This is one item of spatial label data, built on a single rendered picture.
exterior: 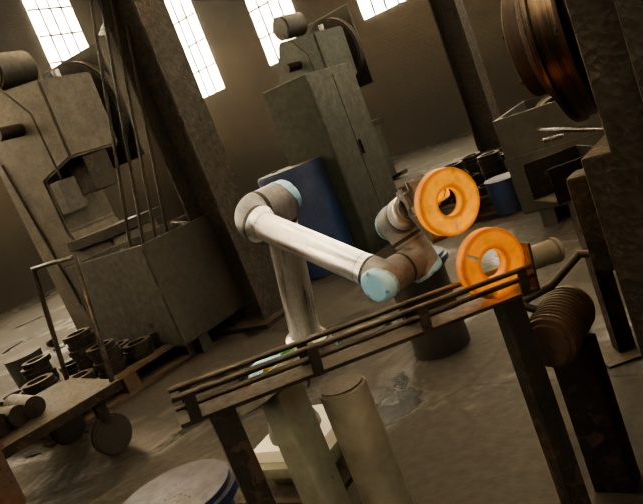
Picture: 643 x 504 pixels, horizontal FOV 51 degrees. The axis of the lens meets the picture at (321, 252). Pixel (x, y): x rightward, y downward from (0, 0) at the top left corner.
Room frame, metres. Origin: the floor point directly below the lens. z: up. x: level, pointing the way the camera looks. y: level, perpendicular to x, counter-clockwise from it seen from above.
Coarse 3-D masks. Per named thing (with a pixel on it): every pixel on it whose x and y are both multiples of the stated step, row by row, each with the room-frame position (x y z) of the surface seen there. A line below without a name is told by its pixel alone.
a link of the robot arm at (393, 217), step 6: (396, 198) 1.72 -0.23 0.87; (390, 204) 1.73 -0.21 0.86; (396, 204) 1.71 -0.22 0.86; (390, 210) 1.71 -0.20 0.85; (396, 210) 1.70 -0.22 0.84; (390, 216) 1.72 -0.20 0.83; (396, 216) 1.70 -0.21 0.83; (390, 222) 1.73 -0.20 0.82; (396, 222) 1.70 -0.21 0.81; (402, 222) 1.69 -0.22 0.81; (408, 222) 1.70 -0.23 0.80; (402, 228) 1.72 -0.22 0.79; (408, 228) 1.71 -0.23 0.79
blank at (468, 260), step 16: (464, 240) 1.42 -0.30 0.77; (480, 240) 1.40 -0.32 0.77; (496, 240) 1.41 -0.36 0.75; (512, 240) 1.42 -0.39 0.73; (464, 256) 1.39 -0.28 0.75; (480, 256) 1.40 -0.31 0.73; (512, 256) 1.42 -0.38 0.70; (464, 272) 1.39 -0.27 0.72; (480, 272) 1.40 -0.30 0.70; (496, 272) 1.44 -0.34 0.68; (480, 288) 1.39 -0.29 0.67; (512, 288) 1.41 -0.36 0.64
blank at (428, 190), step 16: (432, 176) 1.49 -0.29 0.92; (448, 176) 1.50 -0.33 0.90; (464, 176) 1.52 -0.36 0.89; (416, 192) 1.50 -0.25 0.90; (432, 192) 1.49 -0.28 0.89; (464, 192) 1.51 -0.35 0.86; (416, 208) 1.50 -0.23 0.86; (432, 208) 1.49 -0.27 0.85; (464, 208) 1.51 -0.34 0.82; (432, 224) 1.48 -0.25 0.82; (448, 224) 1.49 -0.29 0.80; (464, 224) 1.51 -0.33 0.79
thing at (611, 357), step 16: (544, 160) 2.39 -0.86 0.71; (560, 160) 2.38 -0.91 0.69; (576, 160) 2.13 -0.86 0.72; (528, 176) 2.39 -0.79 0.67; (544, 176) 2.39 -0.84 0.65; (560, 176) 2.13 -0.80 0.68; (544, 192) 2.39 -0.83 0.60; (560, 192) 2.13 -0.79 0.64; (576, 224) 2.24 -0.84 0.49; (592, 272) 2.23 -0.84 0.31; (608, 272) 2.21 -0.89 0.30; (608, 288) 2.21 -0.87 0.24; (608, 304) 2.21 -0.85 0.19; (608, 320) 2.22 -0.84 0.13; (624, 320) 2.20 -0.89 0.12; (624, 336) 2.21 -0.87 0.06; (608, 352) 2.24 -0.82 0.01; (624, 352) 2.20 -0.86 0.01
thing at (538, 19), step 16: (528, 0) 1.56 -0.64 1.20; (544, 0) 1.53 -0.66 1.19; (528, 16) 1.55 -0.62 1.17; (544, 16) 1.53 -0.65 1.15; (528, 32) 1.54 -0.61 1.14; (544, 32) 1.53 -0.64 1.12; (544, 48) 1.54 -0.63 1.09; (560, 48) 1.52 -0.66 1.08; (544, 64) 1.55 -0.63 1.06; (560, 64) 1.53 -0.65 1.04; (560, 80) 1.55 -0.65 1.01; (576, 80) 1.54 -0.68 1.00; (560, 96) 1.58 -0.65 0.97; (576, 96) 1.57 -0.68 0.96; (576, 112) 1.63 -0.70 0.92; (592, 112) 1.64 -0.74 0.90
